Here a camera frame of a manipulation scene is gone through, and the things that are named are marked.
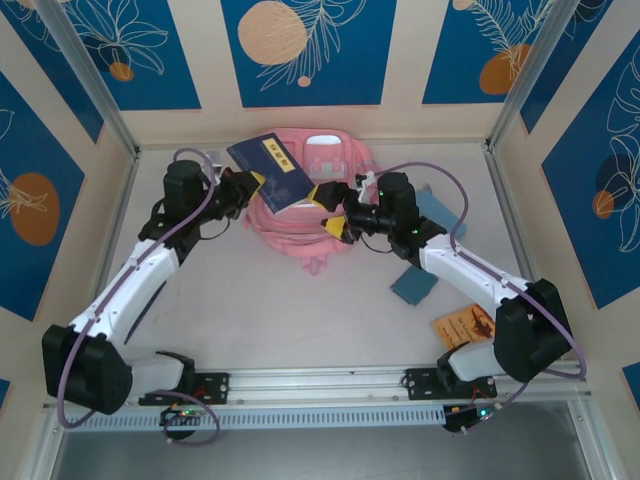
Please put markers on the navy book with yellow label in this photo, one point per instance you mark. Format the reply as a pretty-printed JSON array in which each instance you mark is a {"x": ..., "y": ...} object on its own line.
[{"x": 280, "y": 170}]

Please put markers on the pink student backpack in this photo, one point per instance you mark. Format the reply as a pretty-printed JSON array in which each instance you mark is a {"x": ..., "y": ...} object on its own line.
[{"x": 295, "y": 235}]

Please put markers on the light blue pencil case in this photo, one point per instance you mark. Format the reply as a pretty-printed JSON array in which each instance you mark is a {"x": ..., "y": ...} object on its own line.
[{"x": 440, "y": 210}]

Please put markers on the small teal notebook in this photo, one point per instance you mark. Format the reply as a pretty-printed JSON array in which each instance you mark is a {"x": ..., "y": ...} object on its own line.
[{"x": 412, "y": 287}]

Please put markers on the orange book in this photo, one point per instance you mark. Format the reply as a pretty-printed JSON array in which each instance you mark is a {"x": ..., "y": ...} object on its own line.
[{"x": 460, "y": 325}]

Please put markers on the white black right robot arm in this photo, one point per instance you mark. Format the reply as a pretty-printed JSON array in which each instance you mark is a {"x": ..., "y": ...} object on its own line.
[{"x": 470, "y": 270}]

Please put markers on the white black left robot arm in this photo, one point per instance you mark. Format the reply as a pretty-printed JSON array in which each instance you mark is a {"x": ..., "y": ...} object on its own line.
[{"x": 125, "y": 290}]

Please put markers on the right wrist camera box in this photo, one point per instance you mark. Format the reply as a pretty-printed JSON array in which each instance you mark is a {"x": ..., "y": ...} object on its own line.
[{"x": 369, "y": 181}]

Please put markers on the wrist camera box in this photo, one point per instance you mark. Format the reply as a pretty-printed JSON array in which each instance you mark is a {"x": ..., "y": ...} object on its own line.
[
  {"x": 216, "y": 159},
  {"x": 369, "y": 181}
]

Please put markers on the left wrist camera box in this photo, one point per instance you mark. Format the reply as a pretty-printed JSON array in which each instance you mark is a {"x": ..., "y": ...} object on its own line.
[{"x": 216, "y": 159}]

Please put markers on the aluminium side rail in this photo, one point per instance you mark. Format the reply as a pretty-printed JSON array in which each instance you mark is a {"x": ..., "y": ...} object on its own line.
[
  {"x": 501, "y": 190},
  {"x": 122, "y": 200}
]

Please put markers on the aluminium frame post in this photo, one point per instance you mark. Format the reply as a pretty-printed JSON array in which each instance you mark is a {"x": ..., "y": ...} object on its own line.
[
  {"x": 90, "y": 85},
  {"x": 530, "y": 75}
]

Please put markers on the aluminium mounting rail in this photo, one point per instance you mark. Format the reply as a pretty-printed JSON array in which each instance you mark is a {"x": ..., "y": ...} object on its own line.
[{"x": 310, "y": 382}]

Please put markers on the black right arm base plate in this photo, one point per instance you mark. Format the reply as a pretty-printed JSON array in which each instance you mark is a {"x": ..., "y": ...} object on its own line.
[{"x": 422, "y": 382}]

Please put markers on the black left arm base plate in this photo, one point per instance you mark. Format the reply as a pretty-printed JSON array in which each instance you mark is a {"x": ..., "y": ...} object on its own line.
[{"x": 215, "y": 387}]

